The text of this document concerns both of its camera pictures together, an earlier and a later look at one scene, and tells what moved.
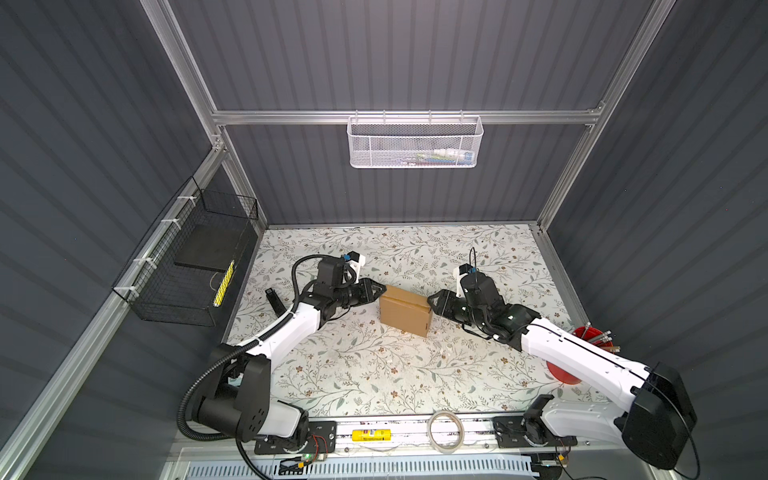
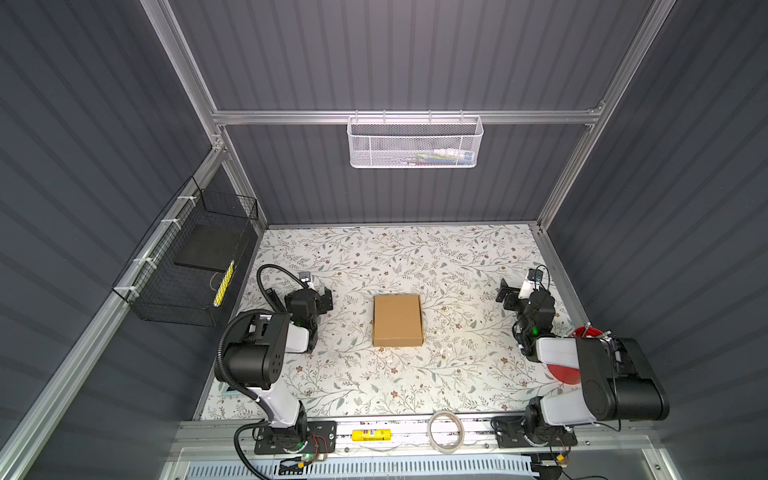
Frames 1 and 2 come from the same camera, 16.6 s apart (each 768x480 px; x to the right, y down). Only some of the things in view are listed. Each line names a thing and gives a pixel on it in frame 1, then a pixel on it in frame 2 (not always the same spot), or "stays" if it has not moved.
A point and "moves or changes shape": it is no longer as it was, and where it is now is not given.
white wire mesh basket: [408, 142] stays
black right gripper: [443, 303] -> [513, 298]
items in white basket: [441, 157] stays
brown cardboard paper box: [405, 310] moves or changes shape
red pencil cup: [590, 334] stays
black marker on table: [275, 302] stays
